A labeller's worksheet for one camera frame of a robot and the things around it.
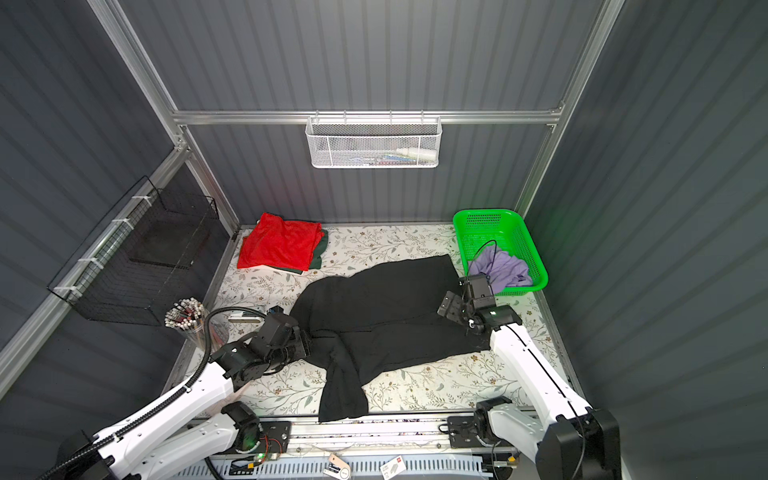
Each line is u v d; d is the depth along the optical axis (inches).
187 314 30.8
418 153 33.8
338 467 26.8
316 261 42.3
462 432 29.0
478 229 45.6
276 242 43.2
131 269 28.3
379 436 29.7
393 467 27.2
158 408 17.9
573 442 15.1
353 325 37.1
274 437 28.9
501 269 39.7
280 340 24.7
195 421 19.8
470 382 32.5
